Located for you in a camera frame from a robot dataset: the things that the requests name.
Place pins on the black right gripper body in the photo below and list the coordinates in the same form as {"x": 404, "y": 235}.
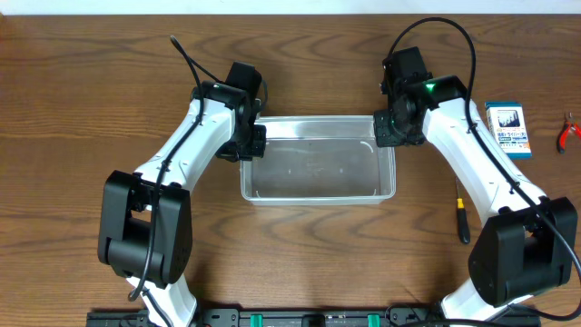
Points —
{"x": 389, "y": 132}

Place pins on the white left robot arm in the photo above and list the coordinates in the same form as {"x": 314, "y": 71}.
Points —
{"x": 145, "y": 231}

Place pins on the clear plastic container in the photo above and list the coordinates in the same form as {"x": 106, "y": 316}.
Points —
{"x": 320, "y": 160}

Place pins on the red handled pliers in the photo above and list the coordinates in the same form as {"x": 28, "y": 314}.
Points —
{"x": 571, "y": 126}

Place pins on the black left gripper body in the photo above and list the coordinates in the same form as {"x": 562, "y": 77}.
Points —
{"x": 253, "y": 142}

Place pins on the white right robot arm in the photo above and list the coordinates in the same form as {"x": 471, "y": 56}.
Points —
{"x": 524, "y": 248}

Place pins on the black yellow screwdriver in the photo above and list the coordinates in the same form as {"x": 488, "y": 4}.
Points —
{"x": 462, "y": 220}

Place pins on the blue white screwdriver box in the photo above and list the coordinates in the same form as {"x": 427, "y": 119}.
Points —
{"x": 506, "y": 122}

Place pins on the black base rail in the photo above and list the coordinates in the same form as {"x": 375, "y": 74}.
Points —
{"x": 397, "y": 315}

